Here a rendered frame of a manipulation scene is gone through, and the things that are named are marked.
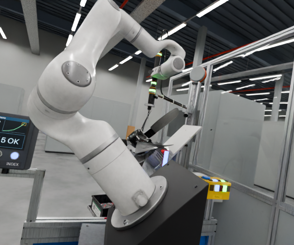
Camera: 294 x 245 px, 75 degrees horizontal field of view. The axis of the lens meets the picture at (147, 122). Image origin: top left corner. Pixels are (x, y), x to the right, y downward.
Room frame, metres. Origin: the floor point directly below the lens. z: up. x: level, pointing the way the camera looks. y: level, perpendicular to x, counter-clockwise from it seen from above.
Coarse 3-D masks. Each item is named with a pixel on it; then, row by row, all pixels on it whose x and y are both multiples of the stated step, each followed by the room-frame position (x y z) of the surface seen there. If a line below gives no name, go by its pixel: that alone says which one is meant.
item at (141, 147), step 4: (136, 144) 1.15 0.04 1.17; (140, 144) 1.13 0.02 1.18; (144, 144) 1.12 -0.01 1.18; (148, 144) 1.11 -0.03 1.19; (152, 144) 1.12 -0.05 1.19; (156, 144) 1.13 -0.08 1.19; (160, 144) 1.16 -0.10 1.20; (172, 144) 1.07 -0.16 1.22; (136, 148) 1.07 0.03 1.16; (140, 148) 1.06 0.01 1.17; (144, 148) 1.04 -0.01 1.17; (148, 148) 1.03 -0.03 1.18; (152, 148) 1.02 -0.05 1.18; (156, 148) 1.01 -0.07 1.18; (136, 152) 1.01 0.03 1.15; (140, 152) 1.00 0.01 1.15
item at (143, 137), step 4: (132, 132) 1.38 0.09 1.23; (136, 132) 1.32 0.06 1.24; (140, 132) 1.30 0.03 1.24; (128, 136) 1.37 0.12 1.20; (132, 136) 1.31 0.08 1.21; (140, 136) 1.29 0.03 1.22; (144, 136) 1.32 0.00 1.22; (128, 140) 1.31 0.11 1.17; (132, 140) 1.29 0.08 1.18; (136, 140) 1.29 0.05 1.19; (140, 140) 1.29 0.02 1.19; (144, 140) 1.31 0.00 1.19; (148, 140) 1.36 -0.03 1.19; (132, 144) 1.31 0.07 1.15
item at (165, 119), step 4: (176, 108) 1.25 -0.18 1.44; (168, 112) 1.23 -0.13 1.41; (172, 112) 1.28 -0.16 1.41; (176, 112) 1.34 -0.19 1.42; (164, 116) 1.26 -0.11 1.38; (168, 116) 1.31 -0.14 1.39; (172, 116) 1.35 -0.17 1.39; (176, 116) 1.41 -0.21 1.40; (160, 120) 1.28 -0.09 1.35; (164, 120) 1.32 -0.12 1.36; (168, 120) 1.36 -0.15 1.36; (156, 124) 1.31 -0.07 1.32; (160, 124) 1.34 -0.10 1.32; (164, 124) 1.37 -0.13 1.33; (152, 128) 1.32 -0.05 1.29; (156, 128) 1.35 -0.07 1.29; (160, 128) 1.38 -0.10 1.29; (156, 132) 1.38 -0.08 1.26
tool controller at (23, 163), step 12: (0, 120) 0.66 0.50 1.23; (12, 120) 0.67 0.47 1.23; (24, 120) 0.68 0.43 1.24; (0, 132) 0.65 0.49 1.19; (12, 132) 0.66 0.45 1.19; (24, 132) 0.68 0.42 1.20; (36, 132) 0.74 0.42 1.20; (0, 144) 0.64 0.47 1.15; (12, 144) 0.66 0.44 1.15; (24, 144) 0.67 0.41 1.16; (24, 156) 0.66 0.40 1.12; (0, 168) 0.64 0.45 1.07; (12, 168) 0.64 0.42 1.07; (24, 168) 0.66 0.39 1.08
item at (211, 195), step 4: (200, 176) 1.03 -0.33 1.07; (204, 180) 0.97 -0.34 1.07; (208, 180) 0.97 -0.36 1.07; (212, 184) 0.96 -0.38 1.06; (216, 184) 0.97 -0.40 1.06; (220, 184) 0.98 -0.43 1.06; (224, 184) 0.99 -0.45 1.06; (228, 184) 1.00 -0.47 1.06; (208, 188) 0.96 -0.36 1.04; (208, 192) 0.96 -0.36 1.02; (212, 192) 0.97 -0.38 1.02; (216, 192) 0.97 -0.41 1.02; (220, 192) 0.98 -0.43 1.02; (224, 192) 0.99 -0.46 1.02; (228, 192) 1.00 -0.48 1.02; (208, 196) 0.96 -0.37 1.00; (212, 196) 0.97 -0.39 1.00; (216, 196) 0.98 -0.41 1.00; (220, 196) 0.98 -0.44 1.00; (224, 196) 0.99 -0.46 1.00; (228, 196) 1.00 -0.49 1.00
